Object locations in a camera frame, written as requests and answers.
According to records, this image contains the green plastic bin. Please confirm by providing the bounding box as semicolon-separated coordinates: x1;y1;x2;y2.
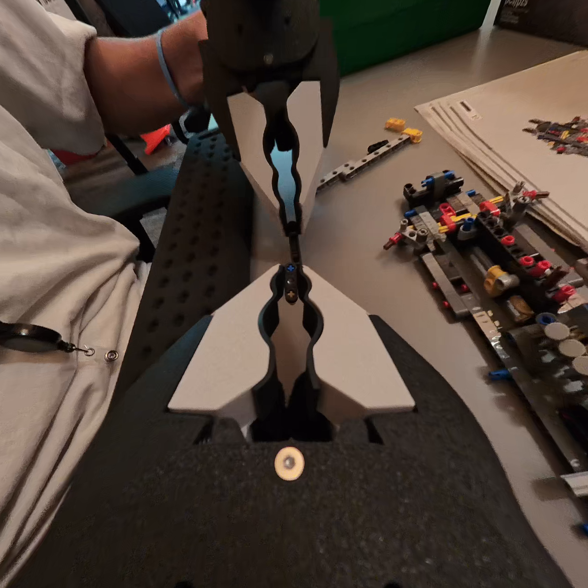
319;0;492;76

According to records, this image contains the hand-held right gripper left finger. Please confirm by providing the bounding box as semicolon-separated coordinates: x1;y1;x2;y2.
168;265;282;440

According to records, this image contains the building instruction booklet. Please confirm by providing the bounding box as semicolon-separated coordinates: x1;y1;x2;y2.
413;51;588;251

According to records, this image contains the blue wristband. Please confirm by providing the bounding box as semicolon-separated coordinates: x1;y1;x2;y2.
155;28;191;108

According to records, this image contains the black shoulder strap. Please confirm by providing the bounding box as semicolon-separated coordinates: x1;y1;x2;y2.
0;322;95;356

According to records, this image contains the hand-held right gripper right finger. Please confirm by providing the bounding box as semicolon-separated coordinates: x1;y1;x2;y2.
300;266;417;435

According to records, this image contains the black office chair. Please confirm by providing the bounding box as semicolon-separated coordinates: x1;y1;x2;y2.
64;133;184;262

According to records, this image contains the person's left forearm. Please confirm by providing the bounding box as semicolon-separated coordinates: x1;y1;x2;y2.
85;11;209;134

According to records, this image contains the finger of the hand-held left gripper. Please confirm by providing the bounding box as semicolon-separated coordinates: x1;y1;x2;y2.
284;79;326;232
226;91;290;235

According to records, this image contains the grey beam with yellow connectors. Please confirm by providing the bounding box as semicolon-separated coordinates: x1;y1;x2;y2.
316;117;423;191

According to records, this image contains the black toothed rack piece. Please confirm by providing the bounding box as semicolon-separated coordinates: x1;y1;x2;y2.
286;220;302;267

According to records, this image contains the small black beam piece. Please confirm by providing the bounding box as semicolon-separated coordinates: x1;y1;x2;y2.
281;261;303;306

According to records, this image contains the toy car chassis model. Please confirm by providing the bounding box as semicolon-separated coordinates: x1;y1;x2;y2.
383;170;588;497

